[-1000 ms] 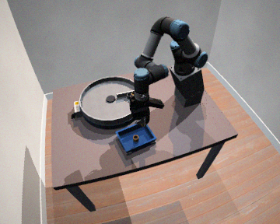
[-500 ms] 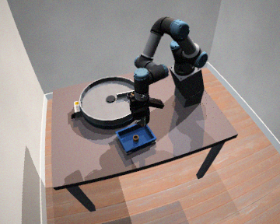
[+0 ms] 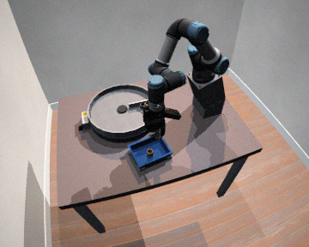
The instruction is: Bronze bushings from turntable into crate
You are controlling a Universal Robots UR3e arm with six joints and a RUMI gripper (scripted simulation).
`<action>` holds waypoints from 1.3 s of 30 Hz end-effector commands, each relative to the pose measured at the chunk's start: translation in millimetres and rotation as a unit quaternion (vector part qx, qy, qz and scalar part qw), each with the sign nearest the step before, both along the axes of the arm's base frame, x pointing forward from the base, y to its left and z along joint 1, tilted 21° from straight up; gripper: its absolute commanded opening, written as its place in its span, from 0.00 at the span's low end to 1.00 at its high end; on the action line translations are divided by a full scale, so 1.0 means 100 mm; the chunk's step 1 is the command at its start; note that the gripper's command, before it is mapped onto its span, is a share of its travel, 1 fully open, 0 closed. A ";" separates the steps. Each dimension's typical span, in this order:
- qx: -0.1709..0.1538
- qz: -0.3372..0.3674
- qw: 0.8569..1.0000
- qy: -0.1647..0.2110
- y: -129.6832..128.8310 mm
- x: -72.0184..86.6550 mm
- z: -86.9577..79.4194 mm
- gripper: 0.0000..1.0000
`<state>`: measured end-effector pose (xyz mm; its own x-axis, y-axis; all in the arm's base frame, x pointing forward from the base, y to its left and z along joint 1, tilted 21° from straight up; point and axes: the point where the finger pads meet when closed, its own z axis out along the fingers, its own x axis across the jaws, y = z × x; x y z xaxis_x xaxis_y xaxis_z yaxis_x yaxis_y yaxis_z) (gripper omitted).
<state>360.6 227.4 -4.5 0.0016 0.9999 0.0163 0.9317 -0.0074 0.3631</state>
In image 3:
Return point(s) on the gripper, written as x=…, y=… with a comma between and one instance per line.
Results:
x=153, y=122

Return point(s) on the blue open crate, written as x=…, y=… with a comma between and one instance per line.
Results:
x=139, y=151

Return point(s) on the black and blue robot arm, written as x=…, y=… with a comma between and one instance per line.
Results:
x=164, y=80

